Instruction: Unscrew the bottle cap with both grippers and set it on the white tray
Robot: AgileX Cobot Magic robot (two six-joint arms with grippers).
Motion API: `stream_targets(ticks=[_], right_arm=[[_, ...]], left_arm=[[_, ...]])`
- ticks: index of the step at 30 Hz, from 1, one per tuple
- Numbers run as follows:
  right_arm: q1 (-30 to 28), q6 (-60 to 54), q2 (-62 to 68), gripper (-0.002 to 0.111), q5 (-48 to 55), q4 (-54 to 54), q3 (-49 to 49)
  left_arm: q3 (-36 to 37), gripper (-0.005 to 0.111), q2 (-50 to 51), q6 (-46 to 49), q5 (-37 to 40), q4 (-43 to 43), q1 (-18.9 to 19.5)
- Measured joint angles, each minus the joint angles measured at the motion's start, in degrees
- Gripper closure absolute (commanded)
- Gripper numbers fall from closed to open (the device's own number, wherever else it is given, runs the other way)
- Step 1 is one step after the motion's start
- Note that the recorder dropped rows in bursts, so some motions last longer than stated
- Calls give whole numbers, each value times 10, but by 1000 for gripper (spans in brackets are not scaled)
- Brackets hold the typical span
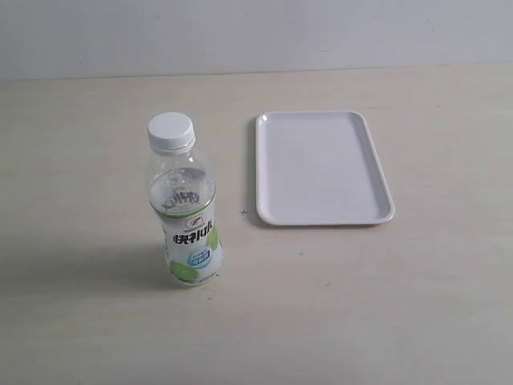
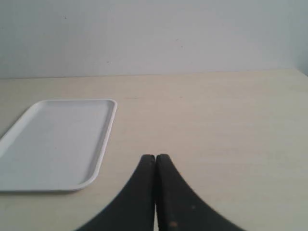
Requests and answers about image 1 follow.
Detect white bottle cap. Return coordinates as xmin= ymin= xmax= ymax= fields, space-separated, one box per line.
xmin=147 ymin=112 xmax=196 ymax=151

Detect white rectangular tray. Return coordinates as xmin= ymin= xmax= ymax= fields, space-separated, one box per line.
xmin=255 ymin=111 xmax=395 ymax=226

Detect clear plastic drink bottle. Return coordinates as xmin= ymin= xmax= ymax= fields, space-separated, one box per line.
xmin=146 ymin=132 xmax=224 ymax=289

